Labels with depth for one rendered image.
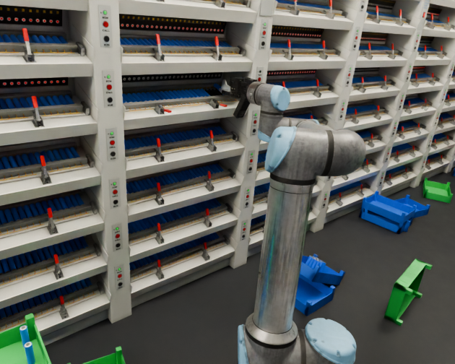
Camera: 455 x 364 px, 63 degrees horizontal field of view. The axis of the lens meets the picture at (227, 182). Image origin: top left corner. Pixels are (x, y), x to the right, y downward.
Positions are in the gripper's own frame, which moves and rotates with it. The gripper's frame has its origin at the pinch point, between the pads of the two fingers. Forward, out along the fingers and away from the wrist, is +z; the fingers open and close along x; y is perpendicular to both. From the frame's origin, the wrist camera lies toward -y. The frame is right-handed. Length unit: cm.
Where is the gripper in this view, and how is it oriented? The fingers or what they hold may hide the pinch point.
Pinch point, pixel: (222, 90)
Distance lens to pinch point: 172.5
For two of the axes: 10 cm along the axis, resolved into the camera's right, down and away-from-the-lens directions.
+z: -6.3, -3.2, 7.1
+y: 0.5, -9.3, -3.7
